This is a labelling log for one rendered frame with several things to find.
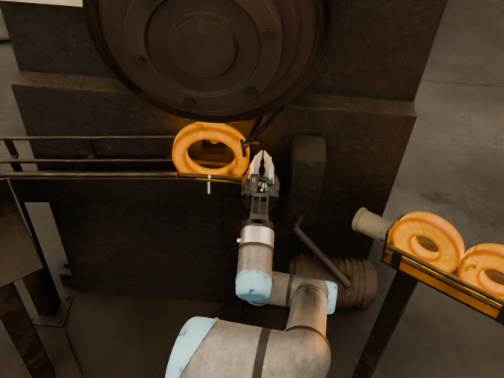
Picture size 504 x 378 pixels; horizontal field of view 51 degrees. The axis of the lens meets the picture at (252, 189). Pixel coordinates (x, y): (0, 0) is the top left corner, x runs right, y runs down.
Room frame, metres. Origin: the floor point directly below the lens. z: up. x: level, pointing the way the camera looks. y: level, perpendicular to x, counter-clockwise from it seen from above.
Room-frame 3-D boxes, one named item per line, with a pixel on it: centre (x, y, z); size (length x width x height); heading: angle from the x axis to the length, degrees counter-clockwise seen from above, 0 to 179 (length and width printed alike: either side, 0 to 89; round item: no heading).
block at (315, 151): (0.95, -0.13, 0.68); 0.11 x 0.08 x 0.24; 0
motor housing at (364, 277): (0.81, -0.22, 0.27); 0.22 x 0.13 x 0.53; 90
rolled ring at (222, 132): (0.95, 0.11, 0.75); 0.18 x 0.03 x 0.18; 91
